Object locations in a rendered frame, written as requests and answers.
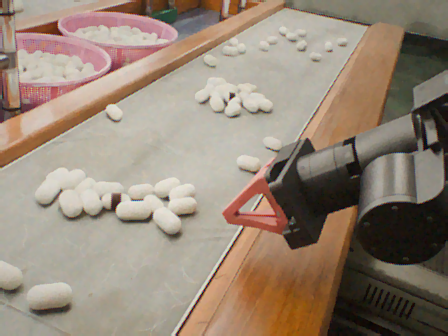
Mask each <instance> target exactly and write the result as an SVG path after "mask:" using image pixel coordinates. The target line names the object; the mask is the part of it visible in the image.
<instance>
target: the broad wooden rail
mask: <svg viewBox="0 0 448 336"><path fill-rule="evenodd" d="M404 33H405V28H403V27H400V26H393V25H390V24H387V23H381V22H376V23H374V24H373V25H372V26H369V28H368V29H367V31H366V32H365V33H364V35H363V37H362V39H361V40H360V42H359V43H358V44H357V47H356V48H355V50H354V52H353V54H351V56H350V58H349V59H348V61H347V63H346V65H345V66H344V67H343V69H342V70H341V73H340V74H339V76H338V77H337V78H336V80H335V82H334V84H333V85H332V87H331V89H329V91H328V93H327V95H326V96H325V98H324V100H323V101H322V103H321V104H320V106H319V108H318V109H317V111H316V112H315V115H313V117H312V119H311V120H310V122H309V123H308V126H307V127H306V129H305V130H304V131H303V134H302V135H301V137H300V138H299V140H302V139H303V138H309V139H310V142H311V143H312V144H313V147H314V148H315V151H317V150H320V149H322V148H326V147H327V146H329V145H333V144H334V143H338V142H340V141H343V140H345V139H347V138H350V137H352V136H355V135H357V134H361V133H363V132H364V131H368V130H370V129H374V128H375V127H378V126H381V122H382V119H383V113H384V110H385V108H386V102H387V100H388V94H389V91H390V86H391V83H392V81H393V75H394V73H395V67H396V64H397V59H398V56H399V54H400V48H401V46H402V40H403V37H404ZM358 205H359V204H358ZM358 205H356V206H351V207H349V208H347V209H343V210H341V211H336V212H334V213H331V214H328V216H327V219H326V221H325V223H324V227H323V229H322V232H321V235H320V238H319V240H318V242H317V244H312V245H309V246H304V247H301V248H299V249H294V250H292V249H290V248H289V246H288V244H287V242H286V241H285V238H284V237H283V236H282V235H279V234H276V233H273V232H268V231H266V230H261V229H259V228H251V227H246V226H245V227H244V228H243V229H242V232H240V235H239V236H238V238H237V239H236V241H235V243H234V244H233V246H232V247H231V249H230V251H229V252H228V254H227V255H226V258H224V260H223V262H222V263H221V265H220V266H219V269H218V270H217V272H216V273H215V274H214V277H213V278H212V280H211V281H210V284H208V286H207V288H206V289H205V291H204V292H203V293H202V296H201V297H200V299H199V300H198V303H196V305H195V307H194V308H193V310H192V312H191V314H190V315H189V316H188V318H187V319H186V321H185V323H184V325H183V326H182V327H181V329H180V331H179V333H178V334H177V336H327V332H328V329H329V324H330V321H331V315H332V312H333V310H334V305H335V302H336V296H337V293H338V291H339V285H340V283H341V277H342V275H343V269H344V266H345V263H346V258H347V256H348V250H349V247H350V242H351V239H352V236H353V230H354V228H355V223H356V220H357V214H358Z"/></svg>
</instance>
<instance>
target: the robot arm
mask: <svg viewBox="0 0 448 336"><path fill-rule="evenodd" d="M414 103H415V109H416V111H417V113H418V114H419V115H415V114H414V113H411V114H409V115H405V116H404V117H400V118H398V119H396V120H393V121H391V122H388V123H385V124H382V125H381V126H378V127H375V128H374V129H370V130H368V131H364V132H363V133H361V134H357V135H355V136H352V137H350V138H347V139H345V140H343V141H340V142H338V143H334V144H333V145H329V146H327V147H326V148H322V149H320V150H317V151H315V148H314V147H313V144H312V143H311V142H310V139H309V138H303V139H302V140H299V141H295V142H294V143H290V144H289V145H287V146H284V147H283V148H282V149H281V150H280V153H278V155H277V156H276V157H273V158H271V159H270V160H269V161H268V162H267V163H266V165H265V166H264V167H263V168H262V169H261V170H260V171H259V172H258V174H256V176H254V178H252V180H251V181H249V183H248V184H247V185H246V186H245V188H243V189H242V190H241V191H240V193H239V194H238V195H237V196H236V197H235V198H234V199H233V200H232V201H231V202H230V203H229V204H228V205H227V207H226V208H225V209H224V210H223V211H222V215H223V216H224V218H225V219H226V222H227V223H228V224H232V225H241V226H246V227H251V228H259V229H261V230H266V231H268V232H273V233H276V234H279V235H282V236H283V237H284V238H285V241H286V242H287V244H288V246H289V248H290V249H292V250H294V249H299V248H301V247H304V246H309V245H312V244H317V242H318V240H319V238H320V235H321V232H322V229H323V227H324V223H325V221H326V219H327V216H328V214H331V213H334V212H336V211H341V210H343V209H347V208H349V207H351V206H356V205H358V204H359V205H358V214H357V239H358V241H359V243H360V245H361V246H362V248H363V249H364V251H366V252H367V253H369V255H370V256H372V257H374V258H376V259H378V260H381V261H383V262H385V263H390V264H393V265H414V264H418V263H423V262H425V261H426V260H429V259H430V258H433V257H434V256H436V255H437V253H439V251H441V250H442V248H443V247H444V244H445V243H446V242H447V240H448V70H445V71H444V72H443V73H440V74H439V75H436V76H435V77H433V78H431V79H430V80H428V81H426V82H423V83H422V84H420V85H418V86H417V87H414ZM256 194H259V195H261V194H264V195H265V197H266V199H267V200H268V203H269V204H270V206H271V208H272V209H266V210H261V211H239V209H240V208H241V207H242V206H243V205H244V204H246V203H247V202H248V201H249V199H252V197H254V195H256Z"/></svg>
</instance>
